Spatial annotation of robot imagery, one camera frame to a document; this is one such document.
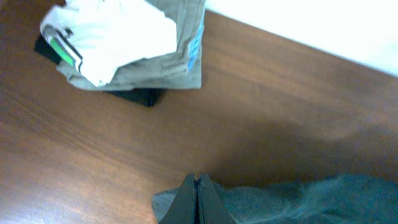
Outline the khaki folded garment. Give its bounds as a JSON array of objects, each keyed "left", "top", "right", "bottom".
[{"left": 57, "top": 0, "right": 206, "bottom": 91}]

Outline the dark green t-shirt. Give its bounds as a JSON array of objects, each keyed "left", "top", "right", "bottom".
[{"left": 152, "top": 175, "right": 397, "bottom": 223}]

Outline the black folded garment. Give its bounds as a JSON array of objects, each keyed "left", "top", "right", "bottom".
[{"left": 34, "top": 35, "right": 166, "bottom": 108}]

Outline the white folded shirt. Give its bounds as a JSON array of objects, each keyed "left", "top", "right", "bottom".
[{"left": 40, "top": 0, "right": 177, "bottom": 86}]

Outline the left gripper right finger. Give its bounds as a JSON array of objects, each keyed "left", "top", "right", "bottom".
[{"left": 197, "top": 174, "right": 235, "bottom": 224}]

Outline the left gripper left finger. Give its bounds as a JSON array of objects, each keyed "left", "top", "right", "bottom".
[{"left": 159, "top": 174, "right": 197, "bottom": 224}]

